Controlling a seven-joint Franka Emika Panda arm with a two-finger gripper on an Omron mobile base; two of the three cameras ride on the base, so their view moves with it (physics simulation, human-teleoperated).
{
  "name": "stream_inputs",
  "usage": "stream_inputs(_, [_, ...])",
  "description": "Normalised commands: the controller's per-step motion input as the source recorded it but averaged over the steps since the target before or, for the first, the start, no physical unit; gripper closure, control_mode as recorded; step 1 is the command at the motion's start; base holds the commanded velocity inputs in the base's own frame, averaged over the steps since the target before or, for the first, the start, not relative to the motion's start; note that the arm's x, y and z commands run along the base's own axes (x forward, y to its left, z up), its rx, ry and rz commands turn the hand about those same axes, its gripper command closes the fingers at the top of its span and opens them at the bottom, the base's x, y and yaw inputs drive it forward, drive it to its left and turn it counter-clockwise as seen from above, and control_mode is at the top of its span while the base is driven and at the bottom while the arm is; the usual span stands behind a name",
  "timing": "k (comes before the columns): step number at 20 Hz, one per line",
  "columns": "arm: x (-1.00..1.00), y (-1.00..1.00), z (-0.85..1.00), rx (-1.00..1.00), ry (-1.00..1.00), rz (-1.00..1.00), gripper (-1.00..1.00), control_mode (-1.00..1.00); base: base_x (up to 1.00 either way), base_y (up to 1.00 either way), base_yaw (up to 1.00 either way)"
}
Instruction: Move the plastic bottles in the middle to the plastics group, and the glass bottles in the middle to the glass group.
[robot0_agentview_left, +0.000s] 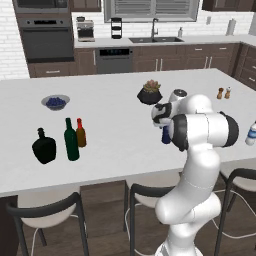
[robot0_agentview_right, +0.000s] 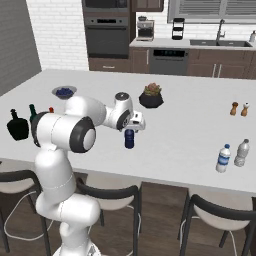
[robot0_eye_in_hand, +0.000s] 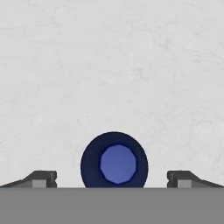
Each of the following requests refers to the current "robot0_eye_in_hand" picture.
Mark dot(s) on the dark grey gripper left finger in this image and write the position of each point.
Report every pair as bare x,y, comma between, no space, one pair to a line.
40,178

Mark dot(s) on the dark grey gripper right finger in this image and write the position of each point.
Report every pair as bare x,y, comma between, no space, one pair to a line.
183,178

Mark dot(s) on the dark blue bottle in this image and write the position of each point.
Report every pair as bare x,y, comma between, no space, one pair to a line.
116,163

